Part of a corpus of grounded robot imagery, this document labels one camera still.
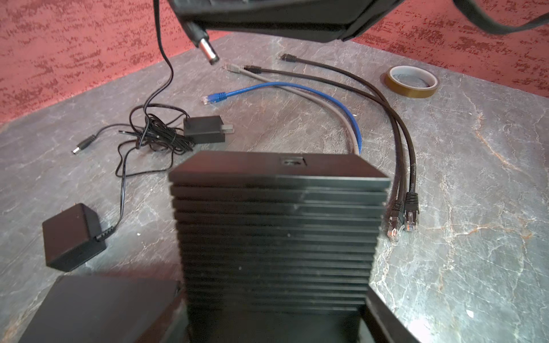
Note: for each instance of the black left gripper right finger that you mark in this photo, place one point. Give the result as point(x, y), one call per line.
point(381, 323)

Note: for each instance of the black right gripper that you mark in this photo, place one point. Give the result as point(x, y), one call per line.
point(319, 21)

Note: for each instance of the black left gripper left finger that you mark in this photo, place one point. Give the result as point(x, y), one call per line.
point(172, 324)

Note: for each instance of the black network switch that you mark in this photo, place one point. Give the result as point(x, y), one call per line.
point(276, 247)

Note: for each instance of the black power adapter with cable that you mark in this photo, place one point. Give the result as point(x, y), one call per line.
point(178, 136)

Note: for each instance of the black calculator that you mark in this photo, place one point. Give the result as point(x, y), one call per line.
point(100, 309)

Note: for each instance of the brown tape roll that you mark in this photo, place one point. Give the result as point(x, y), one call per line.
point(410, 81)

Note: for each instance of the black power adapter near switch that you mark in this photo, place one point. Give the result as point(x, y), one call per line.
point(75, 235)

